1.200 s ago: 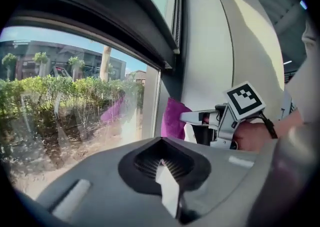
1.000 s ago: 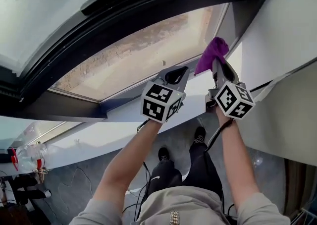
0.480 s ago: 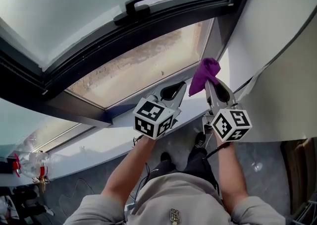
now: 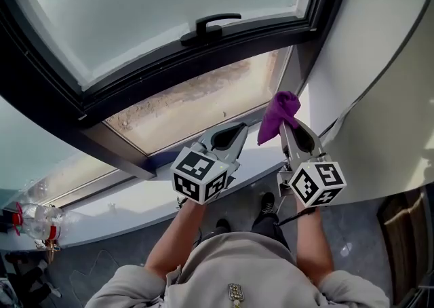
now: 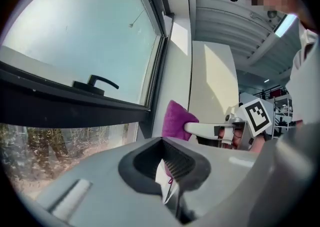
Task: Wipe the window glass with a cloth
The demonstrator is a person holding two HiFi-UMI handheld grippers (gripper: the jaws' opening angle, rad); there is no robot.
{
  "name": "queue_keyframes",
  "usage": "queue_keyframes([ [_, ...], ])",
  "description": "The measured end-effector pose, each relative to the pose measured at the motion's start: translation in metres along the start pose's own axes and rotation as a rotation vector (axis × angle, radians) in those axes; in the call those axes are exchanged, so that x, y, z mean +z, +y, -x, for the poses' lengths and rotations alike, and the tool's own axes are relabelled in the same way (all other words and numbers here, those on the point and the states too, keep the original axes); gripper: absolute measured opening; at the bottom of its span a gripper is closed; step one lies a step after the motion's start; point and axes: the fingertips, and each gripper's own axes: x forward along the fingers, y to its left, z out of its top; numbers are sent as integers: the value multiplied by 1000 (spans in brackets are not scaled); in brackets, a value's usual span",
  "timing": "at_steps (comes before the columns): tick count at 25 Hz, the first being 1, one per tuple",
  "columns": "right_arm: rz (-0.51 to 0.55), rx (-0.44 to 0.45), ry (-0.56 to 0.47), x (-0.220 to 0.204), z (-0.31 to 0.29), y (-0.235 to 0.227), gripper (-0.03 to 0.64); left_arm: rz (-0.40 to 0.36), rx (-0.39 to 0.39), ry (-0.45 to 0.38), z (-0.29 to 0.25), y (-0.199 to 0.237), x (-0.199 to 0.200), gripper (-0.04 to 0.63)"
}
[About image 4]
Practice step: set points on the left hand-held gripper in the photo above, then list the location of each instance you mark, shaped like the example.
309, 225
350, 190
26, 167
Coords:
193, 166

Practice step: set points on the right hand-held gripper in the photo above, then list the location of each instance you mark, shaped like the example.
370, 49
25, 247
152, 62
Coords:
317, 181

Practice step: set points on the purple cloth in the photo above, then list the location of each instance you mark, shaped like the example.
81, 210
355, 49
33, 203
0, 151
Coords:
281, 106

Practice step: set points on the clear window glass pane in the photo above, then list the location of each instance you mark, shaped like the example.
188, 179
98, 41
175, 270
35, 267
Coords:
190, 110

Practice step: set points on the person's left forearm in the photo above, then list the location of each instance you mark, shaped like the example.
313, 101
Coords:
173, 242

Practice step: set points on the person's right forearm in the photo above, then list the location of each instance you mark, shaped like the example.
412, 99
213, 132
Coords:
313, 245

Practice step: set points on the person's black right shoe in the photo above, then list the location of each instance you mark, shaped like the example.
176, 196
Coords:
268, 203

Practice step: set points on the person's black shoe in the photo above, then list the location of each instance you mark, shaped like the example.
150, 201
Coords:
223, 225
268, 203

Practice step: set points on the beige tall cabinet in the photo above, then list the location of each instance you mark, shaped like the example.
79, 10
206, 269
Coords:
379, 130

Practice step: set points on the person's black left shoe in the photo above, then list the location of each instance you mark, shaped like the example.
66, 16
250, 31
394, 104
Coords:
223, 225

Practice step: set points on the person's black trousers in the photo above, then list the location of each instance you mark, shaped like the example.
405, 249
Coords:
268, 228

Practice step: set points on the white window sill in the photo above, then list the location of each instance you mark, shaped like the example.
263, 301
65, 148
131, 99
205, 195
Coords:
135, 211

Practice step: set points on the person's grey sweatshirt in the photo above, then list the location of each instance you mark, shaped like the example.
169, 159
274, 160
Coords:
237, 266

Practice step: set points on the brown wooden cabinet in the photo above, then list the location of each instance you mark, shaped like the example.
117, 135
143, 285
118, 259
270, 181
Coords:
403, 249

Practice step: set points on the gold pendant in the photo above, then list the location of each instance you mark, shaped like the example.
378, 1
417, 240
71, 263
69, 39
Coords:
235, 291

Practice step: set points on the large frosted window pane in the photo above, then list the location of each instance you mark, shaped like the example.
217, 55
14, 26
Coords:
27, 150

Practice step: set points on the clear plastic bottle red label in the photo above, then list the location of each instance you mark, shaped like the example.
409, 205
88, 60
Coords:
37, 222

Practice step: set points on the black window frame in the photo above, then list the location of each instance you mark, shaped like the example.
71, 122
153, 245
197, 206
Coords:
40, 96

